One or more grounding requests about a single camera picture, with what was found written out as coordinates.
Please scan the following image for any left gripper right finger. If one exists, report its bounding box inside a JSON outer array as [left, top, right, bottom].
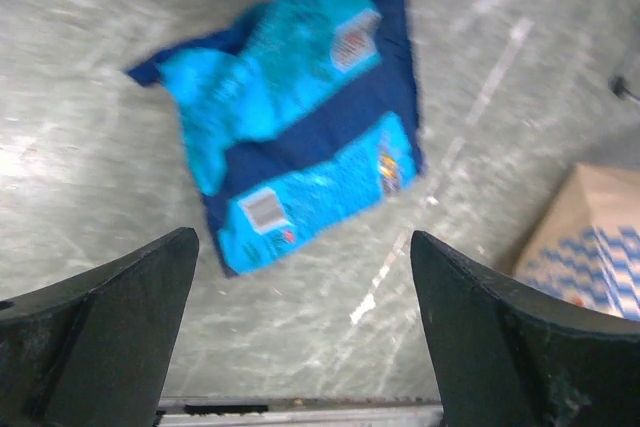
[[410, 231, 639, 427]]

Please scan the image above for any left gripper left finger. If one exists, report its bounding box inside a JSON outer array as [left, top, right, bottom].
[[1, 227, 199, 427]]

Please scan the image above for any blue checkered paper bag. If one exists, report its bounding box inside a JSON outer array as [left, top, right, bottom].
[[513, 163, 639, 321]]

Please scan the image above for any blue snack packet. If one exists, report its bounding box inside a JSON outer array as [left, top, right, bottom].
[[128, 0, 424, 276]]

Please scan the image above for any aluminium frame rail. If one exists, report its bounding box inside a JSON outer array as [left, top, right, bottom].
[[154, 397, 446, 426]]

